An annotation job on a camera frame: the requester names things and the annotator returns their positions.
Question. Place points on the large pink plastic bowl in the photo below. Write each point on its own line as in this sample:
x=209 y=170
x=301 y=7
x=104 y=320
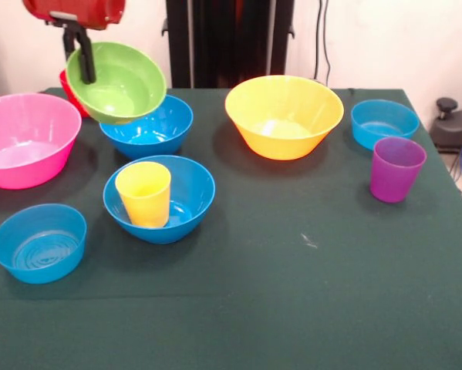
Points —
x=26 y=131

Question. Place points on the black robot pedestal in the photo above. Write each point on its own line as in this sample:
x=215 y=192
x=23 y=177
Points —
x=230 y=38

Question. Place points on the dark grey clamp device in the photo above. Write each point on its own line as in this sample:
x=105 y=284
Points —
x=454 y=127

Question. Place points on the purple plastic cup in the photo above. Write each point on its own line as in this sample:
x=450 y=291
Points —
x=396 y=169

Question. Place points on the blue plastic bowl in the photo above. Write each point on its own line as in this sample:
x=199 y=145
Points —
x=153 y=135
x=192 y=192

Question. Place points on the green plastic bowl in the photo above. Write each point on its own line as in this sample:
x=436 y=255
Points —
x=122 y=88

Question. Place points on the red plastic cup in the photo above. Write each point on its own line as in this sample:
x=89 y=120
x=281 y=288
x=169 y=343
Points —
x=70 y=96

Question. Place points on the large orange plastic bowl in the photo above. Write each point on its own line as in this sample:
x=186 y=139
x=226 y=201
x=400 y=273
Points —
x=284 y=112

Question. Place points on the yellow plastic cup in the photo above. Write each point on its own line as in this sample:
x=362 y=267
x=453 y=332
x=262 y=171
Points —
x=146 y=200

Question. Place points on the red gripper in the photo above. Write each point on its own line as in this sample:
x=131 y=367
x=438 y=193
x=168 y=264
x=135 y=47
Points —
x=88 y=9

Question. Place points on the translucent blue shallow bowl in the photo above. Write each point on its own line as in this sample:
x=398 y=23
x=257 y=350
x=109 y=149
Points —
x=38 y=246
x=381 y=119

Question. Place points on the dark green table cloth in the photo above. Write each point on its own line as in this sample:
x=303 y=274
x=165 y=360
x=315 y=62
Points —
x=277 y=270

